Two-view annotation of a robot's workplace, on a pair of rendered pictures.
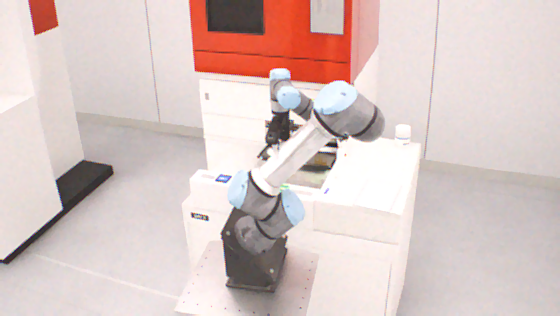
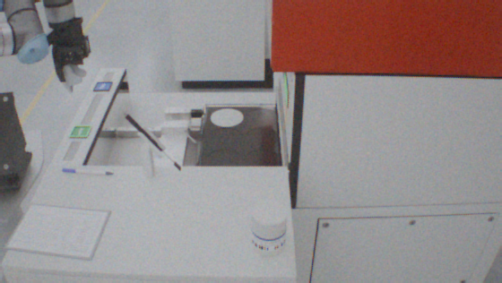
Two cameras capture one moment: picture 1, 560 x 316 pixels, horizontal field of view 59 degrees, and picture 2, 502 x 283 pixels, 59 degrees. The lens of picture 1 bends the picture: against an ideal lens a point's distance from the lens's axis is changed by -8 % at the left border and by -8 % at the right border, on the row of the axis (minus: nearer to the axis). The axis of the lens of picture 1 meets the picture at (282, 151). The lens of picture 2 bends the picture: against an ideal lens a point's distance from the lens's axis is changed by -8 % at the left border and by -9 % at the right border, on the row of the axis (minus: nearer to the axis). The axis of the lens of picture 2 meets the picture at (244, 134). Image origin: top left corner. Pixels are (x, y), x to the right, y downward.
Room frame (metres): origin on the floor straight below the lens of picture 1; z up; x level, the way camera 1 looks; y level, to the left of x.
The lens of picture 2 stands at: (1.93, -1.18, 1.72)
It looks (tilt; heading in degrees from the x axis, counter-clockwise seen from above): 35 degrees down; 71
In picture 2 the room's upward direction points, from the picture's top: 1 degrees counter-clockwise
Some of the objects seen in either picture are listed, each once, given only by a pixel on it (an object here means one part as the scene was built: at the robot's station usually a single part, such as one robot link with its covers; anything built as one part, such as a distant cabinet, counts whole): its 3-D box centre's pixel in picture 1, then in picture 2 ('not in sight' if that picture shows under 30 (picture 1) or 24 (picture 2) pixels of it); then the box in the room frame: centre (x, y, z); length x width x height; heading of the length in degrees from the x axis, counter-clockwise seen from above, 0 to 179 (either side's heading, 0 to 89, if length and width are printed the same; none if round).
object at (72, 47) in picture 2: (281, 122); (68, 40); (1.87, 0.00, 1.25); 0.09 x 0.08 x 0.12; 160
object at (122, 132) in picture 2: not in sight; (194, 132); (2.20, 0.07, 0.84); 0.50 x 0.02 x 0.03; 160
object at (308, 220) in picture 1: (253, 198); (96, 128); (1.89, 0.13, 0.89); 0.55 x 0.09 x 0.14; 70
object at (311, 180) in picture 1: (292, 177); (172, 150); (2.10, -0.04, 0.87); 0.36 x 0.08 x 0.03; 70
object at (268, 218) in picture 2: (402, 136); (268, 228); (2.20, -0.56, 1.01); 0.07 x 0.07 x 0.10
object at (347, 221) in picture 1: (372, 183); (156, 235); (1.99, -0.39, 0.89); 0.62 x 0.35 x 0.14; 160
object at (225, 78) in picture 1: (273, 112); (283, 70); (2.49, 0.04, 1.02); 0.82 x 0.03 x 0.40; 70
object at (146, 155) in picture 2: (341, 151); (152, 152); (2.02, -0.25, 1.03); 0.06 x 0.04 x 0.13; 160
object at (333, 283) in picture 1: (305, 257); not in sight; (2.09, -0.10, 0.41); 0.97 x 0.64 x 0.82; 70
